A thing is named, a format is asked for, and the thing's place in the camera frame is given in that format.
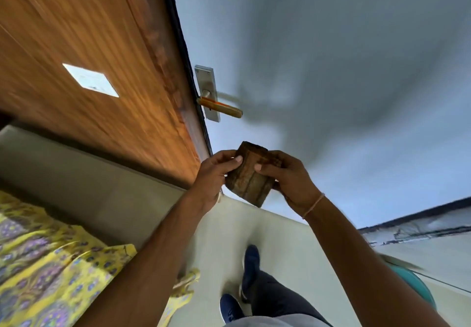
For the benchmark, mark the person's left hand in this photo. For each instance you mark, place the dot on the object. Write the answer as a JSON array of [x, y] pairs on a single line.
[[208, 181]]

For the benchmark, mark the person's right hand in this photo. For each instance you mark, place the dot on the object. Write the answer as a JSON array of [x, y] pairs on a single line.
[[294, 185]]

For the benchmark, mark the person's right thumb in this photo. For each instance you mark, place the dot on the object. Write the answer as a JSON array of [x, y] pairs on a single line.
[[265, 168]]

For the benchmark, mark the person's left thumb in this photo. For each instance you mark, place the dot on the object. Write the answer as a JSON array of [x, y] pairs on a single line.
[[233, 163]]

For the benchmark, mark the brown wooden block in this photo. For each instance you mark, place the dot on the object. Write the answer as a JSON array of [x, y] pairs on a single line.
[[250, 179]]

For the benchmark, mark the person's right forearm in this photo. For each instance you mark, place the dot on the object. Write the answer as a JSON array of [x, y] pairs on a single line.
[[364, 268]]

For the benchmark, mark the person's left forearm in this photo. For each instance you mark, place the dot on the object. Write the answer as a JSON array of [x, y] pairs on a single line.
[[154, 264]]

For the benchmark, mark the blue shoe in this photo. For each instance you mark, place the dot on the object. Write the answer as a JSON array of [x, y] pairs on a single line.
[[251, 268], [230, 308]]

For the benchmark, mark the dark trousers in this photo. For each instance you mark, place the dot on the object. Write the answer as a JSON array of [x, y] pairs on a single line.
[[279, 297]]

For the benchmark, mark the grey shirt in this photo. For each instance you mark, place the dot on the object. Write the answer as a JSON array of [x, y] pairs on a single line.
[[279, 321]]

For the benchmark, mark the white paper label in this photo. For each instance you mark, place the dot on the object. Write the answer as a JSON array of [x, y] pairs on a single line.
[[91, 80]]

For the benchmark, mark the brown wooden door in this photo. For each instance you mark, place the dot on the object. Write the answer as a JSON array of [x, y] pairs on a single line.
[[95, 43]]

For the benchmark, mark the teal round container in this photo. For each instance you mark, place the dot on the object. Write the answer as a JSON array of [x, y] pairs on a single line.
[[419, 286]]

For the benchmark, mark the yellow floral cloth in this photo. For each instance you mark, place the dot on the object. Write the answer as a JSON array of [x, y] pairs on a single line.
[[48, 264]]

